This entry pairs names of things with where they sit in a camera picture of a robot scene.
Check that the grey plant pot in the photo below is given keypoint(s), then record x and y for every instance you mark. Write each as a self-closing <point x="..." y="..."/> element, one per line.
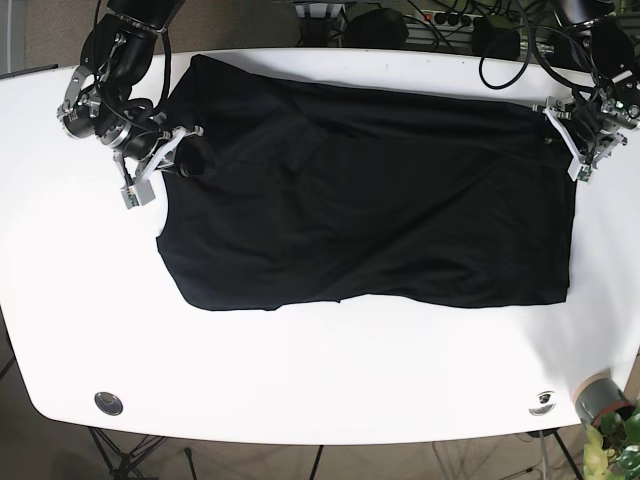
<point x="599" y="395"/>

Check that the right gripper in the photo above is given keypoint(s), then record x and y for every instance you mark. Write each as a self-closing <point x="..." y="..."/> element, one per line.
<point x="140" y="151"/>

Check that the black T-shirt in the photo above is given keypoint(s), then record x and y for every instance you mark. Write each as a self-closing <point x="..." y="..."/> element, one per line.
<point x="300" y="192"/>

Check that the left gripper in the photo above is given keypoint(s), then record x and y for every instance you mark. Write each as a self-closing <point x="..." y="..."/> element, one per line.
<point x="593" y="126"/>

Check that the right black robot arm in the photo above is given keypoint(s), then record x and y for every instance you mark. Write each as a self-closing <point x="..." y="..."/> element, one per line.
<point x="116" y="55"/>

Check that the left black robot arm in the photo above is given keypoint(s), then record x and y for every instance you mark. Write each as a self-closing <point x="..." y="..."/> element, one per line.
<point x="582" y="46"/>

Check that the green plant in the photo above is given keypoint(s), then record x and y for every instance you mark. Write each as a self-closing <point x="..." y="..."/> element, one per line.
<point x="612" y="447"/>

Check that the left metal table grommet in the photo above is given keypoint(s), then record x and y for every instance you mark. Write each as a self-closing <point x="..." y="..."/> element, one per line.
<point x="108" y="403"/>

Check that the right metal table grommet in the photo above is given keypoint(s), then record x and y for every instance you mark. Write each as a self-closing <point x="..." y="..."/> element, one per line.
<point x="543" y="403"/>

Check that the metal table grommet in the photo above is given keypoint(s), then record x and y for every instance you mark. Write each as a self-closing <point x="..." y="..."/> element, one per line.
<point x="543" y="403"/>
<point x="108" y="403"/>

